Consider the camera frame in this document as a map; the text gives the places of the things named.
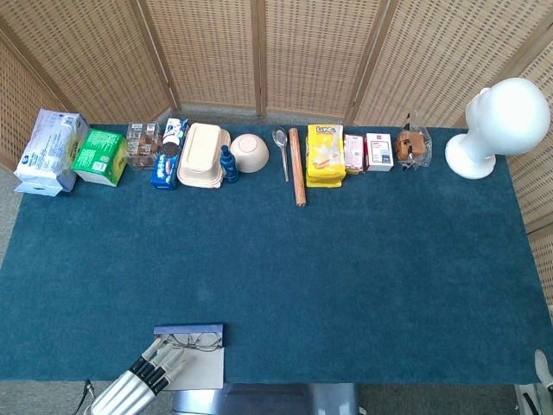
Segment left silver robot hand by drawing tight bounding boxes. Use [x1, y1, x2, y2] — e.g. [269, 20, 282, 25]
[90, 337, 187, 415]

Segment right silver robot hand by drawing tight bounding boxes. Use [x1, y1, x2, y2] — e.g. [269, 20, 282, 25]
[534, 348, 553, 390]

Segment blue glasses case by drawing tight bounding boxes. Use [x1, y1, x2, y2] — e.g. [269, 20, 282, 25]
[153, 323, 226, 390]

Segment black-framed eyeglasses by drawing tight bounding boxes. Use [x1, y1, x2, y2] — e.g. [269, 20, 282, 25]
[163, 332, 224, 354]

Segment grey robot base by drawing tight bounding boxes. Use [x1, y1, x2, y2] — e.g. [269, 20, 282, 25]
[172, 382, 362, 415]

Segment white metal stand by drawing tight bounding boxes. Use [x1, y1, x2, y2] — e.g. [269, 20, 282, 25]
[513, 382, 545, 415]

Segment blue Oreo box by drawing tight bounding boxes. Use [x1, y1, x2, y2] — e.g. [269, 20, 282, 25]
[150, 143, 181, 191]

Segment blue table cloth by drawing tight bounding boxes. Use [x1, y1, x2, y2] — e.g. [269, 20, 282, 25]
[0, 124, 553, 385]

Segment green tissue pack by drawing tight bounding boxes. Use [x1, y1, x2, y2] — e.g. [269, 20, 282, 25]
[71, 128, 130, 188]

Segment clear plastic snack box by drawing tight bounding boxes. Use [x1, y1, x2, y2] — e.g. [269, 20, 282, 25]
[124, 122, 163, 170]

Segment blue spray bottle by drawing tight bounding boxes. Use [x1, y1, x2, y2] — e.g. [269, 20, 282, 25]
[219, 144, 239, 184]

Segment beige lidded lunch box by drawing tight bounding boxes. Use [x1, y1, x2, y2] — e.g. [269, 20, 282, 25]
[176, 122, 232, 189]

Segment white blue tissue pack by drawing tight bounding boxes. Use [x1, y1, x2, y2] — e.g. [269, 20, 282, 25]
[13, 108, 91, 198]

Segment white foam mannequin head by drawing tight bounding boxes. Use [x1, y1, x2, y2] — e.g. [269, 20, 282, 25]
[444, 77, 551, 180]

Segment clear bag of cookies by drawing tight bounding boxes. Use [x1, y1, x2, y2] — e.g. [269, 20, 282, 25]
[396, 110, 433, 173]

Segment white blue cookie packet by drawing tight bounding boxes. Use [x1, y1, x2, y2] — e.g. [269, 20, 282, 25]
[162, 118, 190, 148]

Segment beige upturned bowl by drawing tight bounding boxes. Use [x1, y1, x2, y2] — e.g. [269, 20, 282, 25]
[229, 133, 270, 175]

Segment white red carton box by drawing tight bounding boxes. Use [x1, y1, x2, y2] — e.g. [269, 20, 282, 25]
[365, 132, 395, 173]

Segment wooden rolling pin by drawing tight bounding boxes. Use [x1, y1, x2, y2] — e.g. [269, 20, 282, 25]
[288, 127, 308, 208]

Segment small pink snack pack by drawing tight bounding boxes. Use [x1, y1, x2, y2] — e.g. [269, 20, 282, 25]
[343, 133, 369, 176]

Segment metal spoon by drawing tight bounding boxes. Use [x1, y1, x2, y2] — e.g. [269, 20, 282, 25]
[271, 126, 290, 183]

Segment yellow biscuit bag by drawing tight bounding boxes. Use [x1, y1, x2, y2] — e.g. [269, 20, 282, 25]
[305, 124, 346, 188]

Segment wicker folding screen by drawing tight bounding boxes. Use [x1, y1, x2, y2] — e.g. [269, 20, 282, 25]
[0, 0, 553, 299]

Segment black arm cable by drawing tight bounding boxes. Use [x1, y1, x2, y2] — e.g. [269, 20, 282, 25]
[76, 379, 97, 415]

